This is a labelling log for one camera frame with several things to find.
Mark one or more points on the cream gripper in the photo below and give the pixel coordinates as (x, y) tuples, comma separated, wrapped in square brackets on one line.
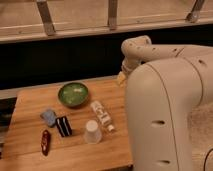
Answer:
[(121, 79)]

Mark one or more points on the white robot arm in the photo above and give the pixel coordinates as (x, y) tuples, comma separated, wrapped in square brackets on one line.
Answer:
[(164, 83)]

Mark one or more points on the green ceramic bowl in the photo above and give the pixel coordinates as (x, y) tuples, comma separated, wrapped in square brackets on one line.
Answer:
[(73, 94)]

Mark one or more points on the white small bottle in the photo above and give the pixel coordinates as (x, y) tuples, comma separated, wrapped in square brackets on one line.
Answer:
[(102, 115)]

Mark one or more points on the wooden cutting board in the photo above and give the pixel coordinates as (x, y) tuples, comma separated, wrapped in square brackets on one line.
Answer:
[(22, 148)]

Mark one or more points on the blue crumpled cloth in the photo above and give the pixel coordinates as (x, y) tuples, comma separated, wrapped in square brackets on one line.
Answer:
[(49, 117)]

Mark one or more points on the middle metal railing post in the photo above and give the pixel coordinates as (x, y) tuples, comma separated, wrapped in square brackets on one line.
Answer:
[(112, 14)]

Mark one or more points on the metal railing post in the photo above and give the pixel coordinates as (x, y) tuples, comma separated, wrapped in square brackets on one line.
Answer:
[(45, 17), (112, 14), (193, 15)]

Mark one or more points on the right metal railing post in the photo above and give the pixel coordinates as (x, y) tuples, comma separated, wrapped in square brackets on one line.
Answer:
[(193, 15)]

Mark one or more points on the left metal railing post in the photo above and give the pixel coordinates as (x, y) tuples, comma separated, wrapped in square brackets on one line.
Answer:
[(45, 17)]

